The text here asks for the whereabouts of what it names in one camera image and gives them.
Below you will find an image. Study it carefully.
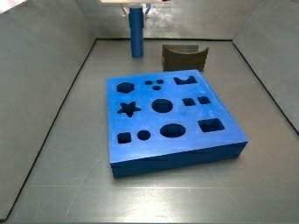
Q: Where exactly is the blue foam shape board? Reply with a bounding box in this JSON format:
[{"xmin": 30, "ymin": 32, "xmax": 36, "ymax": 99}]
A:
[{"xmin": 107, "ymin": 70, "xmax": 248, "ymax": 178}]

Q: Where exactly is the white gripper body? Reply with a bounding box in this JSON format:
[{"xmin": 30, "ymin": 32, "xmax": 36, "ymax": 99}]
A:
[{"xmin": 99, "ymin": 0, "xmax": 172, "ymax": 4}]

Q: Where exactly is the black curved peg holder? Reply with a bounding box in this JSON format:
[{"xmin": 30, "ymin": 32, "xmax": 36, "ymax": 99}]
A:
[{"xmin": 163, "ymin": 45, "xmax": 210, "ymax": 72}]

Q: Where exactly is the blue round cylinder peg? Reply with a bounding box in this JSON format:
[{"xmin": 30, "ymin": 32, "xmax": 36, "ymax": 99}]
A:
[{"xmin": 128, "ymin": 7, "xmax": 144, "ymax": 58}]

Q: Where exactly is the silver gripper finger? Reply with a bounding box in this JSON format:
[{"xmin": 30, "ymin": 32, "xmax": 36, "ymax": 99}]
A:
[
  {"xmin": 144, "ymin": 3, "xmax": 152, "ymax": 20},
  {"xmin": 122, "ymin": 3, "xmax": 130, "ymax": 17}
]

